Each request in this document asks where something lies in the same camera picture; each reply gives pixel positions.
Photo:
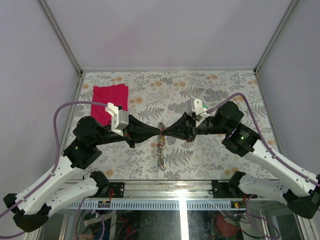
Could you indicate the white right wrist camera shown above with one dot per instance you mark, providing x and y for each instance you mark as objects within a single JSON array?
[{"x": 195, "y": 108}]

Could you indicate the floral table mat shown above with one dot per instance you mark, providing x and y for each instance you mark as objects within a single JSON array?
[{"x": 159, "y": 97}]

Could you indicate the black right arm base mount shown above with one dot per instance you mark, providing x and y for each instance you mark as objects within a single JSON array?
[{"x": 220, "y": 189}]

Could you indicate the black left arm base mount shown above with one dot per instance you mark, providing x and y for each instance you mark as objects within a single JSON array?
[{"x": 115, "y": 190}]

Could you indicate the red folded cloth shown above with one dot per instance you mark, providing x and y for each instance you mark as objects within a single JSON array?
[{"x": 115, "y": 94}]

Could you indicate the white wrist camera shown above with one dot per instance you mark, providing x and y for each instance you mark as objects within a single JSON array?
[
  {"x": 195, "y": 108},
  {"x": 119, "y": 118}
]

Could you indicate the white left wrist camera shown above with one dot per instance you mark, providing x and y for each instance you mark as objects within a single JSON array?
[{"x": 119, "y": 118}]

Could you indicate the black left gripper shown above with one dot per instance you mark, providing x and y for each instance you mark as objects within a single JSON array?
[{"x": 138, "y": 131}]

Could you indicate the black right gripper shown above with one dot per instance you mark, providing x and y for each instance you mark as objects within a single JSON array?
[{"x": 185, "y": 128}]

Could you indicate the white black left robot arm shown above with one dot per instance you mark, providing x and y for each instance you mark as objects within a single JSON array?
[{"x": 34, "y": 206}]

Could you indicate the white slotted cable duct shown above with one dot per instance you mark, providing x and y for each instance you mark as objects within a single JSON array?
[{"x": 123, "y": 204}]

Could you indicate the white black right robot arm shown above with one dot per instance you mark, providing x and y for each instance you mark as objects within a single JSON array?
[{"x": 295, "y": 187}]

